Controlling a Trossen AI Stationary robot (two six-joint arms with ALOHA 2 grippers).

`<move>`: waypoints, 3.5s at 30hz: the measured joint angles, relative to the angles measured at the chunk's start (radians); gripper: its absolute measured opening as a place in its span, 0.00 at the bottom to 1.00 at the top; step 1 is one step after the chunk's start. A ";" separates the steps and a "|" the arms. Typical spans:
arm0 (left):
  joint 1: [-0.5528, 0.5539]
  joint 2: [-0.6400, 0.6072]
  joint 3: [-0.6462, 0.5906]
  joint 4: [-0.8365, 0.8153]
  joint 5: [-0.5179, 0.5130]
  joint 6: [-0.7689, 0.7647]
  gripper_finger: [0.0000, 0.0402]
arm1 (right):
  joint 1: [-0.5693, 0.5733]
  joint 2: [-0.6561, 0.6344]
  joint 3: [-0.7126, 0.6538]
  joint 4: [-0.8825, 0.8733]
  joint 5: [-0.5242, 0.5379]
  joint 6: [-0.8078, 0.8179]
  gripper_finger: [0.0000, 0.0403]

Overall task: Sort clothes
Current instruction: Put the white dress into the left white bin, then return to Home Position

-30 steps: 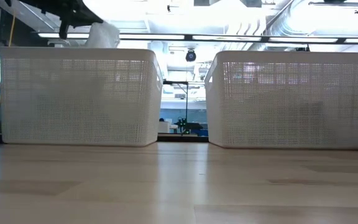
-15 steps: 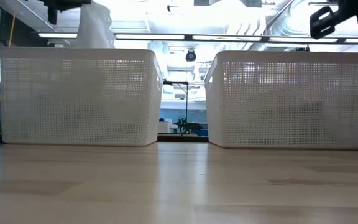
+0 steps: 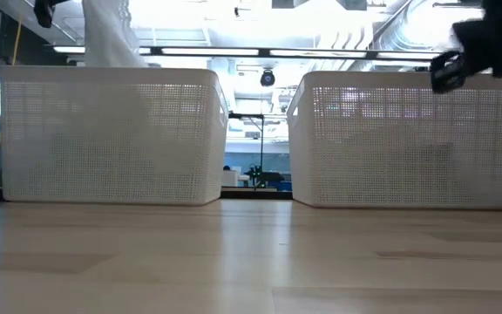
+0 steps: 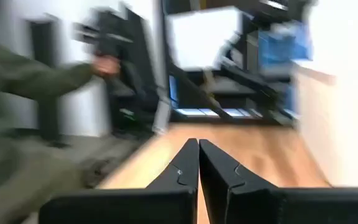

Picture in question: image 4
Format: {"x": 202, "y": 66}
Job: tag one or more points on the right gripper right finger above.
{"x": 222, "y": 186}

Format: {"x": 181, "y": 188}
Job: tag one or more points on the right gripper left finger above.
{"x": 179, "y": 183}

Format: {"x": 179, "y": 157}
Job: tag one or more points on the person's hand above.
{"x": 106, "y": 67}

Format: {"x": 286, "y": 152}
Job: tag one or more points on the white plastic laundry basket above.
{"x": 204, "y": 37}

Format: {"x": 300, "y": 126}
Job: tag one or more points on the blue garment with tag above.
{"x": 281, "y": 49}

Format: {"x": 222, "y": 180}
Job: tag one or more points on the person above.
{"x": 11, "y": 93}

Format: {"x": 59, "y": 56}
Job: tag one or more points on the dark vertical post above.
{"x": 47, "y": 118}

